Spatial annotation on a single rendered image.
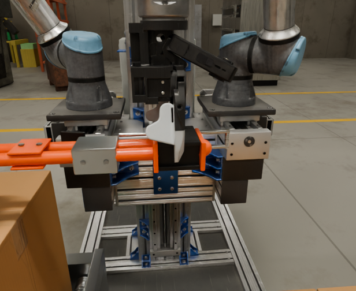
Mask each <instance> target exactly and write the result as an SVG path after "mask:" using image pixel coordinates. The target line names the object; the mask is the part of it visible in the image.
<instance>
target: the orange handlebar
mask: <svg viewBox="0 0 356 291"><path fill-rule="evenodd" d="M204 140H205V142H206V156H208V155H209V154H210V153H211V151H212V145H211V144H210V142H209V141H208V140H206V139H204ZM75 142H76V141H59V142H51V138H49V139H21V140H20V141H19V142H18V143H9V144H0V166H12V167H11V168H10V170H36V169H44V168H45V166H46V165H55V164H70V163H73V159H72V155H71V149H72V148H73V146H74V145H75ZM115 158H116V160H117V161H118V162H125V161H152V160H153V141H152V140H150V139H125V140H119V141H118V148H117V153H116V157H115Z"/></svg>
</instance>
